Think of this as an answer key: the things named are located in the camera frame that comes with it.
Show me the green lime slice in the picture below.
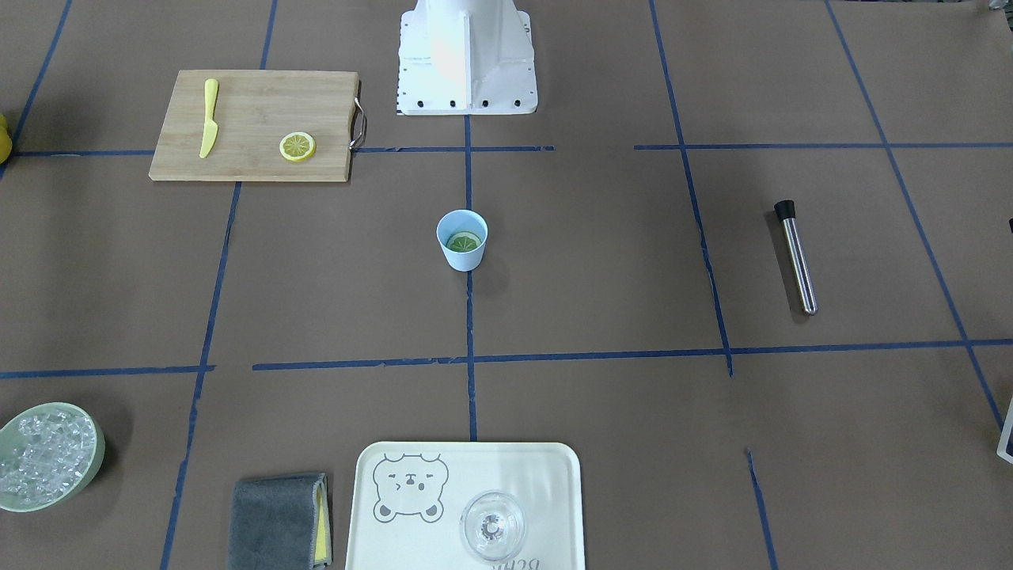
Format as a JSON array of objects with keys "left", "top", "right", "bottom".
[{"left": 445, "top": 230, "right": 484, "bottom": 253}]

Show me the yellow lemon slice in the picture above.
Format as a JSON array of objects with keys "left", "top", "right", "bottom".
[{"left": 279, "top": 132, "right": 317, "bottom": 162}]

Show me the steel muddler black tip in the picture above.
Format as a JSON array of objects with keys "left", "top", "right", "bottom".
[{"left": 774, "top": 199, "right": 819, "bottom": 315}]

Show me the light blue plastic cup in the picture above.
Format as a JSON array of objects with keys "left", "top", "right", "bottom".
[{"left": 435, "top": 209, "right": 488, "bottom": 273}]

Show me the yellow whole lemon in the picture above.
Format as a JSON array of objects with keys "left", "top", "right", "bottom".
[{"left": 0, "top": 113, "right": 13, "bottom": 165}]

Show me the cream bear serving tray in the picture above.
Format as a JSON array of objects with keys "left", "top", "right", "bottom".
[{"left": 345, "top": 441, "right": 586, "bottom": 569}]

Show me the clear wine glass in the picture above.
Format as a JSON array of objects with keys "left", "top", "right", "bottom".
[{"left": 459, "top": 490, "right": 528, "bottom": 564}]

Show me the folded grey cloth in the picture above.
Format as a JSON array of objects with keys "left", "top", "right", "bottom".
[{"left": 226, "top": 472, "right": 332, "bottom": 569}]

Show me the yellow plastic knife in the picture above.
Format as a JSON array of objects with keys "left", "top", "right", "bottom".
[{"left": 199, "top": 77, "right": 218, "bottom": 159}]

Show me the green bowl of ice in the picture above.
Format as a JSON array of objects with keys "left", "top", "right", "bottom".
[{"left": 1, "top": 403, "right": 105, "bottom": 513}]

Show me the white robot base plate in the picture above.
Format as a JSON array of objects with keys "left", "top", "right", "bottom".
[{"left": 396, "top": 1, "right": 539, "bottom": 116}]

